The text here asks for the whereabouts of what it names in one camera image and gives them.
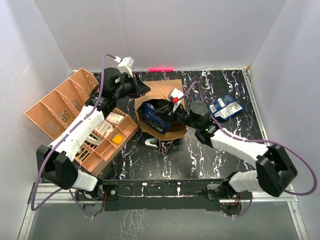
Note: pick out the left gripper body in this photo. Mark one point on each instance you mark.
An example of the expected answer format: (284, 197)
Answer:
(125, 86)

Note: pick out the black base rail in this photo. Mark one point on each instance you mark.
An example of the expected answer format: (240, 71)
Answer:
(172, 194)

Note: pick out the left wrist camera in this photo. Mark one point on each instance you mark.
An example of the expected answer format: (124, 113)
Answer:
(125, 65)

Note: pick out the pink tape strip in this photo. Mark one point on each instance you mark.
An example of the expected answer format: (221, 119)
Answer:
(161, 69)

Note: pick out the brown paper bag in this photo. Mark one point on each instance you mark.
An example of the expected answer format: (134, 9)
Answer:
(158, 97)

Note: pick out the blue white snack packet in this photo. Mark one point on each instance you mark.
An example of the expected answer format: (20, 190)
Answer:
(225, 108)

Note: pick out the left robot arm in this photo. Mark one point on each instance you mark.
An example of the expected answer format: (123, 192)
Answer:
(55, 162)

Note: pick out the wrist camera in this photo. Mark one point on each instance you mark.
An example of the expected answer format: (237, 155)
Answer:
(175, 96)
(125, 65)

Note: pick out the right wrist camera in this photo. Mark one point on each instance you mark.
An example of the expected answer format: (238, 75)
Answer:
(175, 96)

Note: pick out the yellow sticky note pad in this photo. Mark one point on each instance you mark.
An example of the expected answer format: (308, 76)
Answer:
(117, 139)

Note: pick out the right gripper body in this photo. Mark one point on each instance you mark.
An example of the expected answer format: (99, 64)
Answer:
(180, 114)

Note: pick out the dark blue snack bag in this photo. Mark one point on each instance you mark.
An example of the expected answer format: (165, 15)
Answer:
(154, 121)

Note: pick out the orange desk organizer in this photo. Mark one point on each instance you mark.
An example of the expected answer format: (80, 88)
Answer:
(56, 111)

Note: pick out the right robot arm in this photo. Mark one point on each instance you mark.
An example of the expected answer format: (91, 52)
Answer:
(274, 170)

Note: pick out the card packs in organizer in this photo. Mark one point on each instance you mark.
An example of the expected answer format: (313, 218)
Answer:
(105, 128)

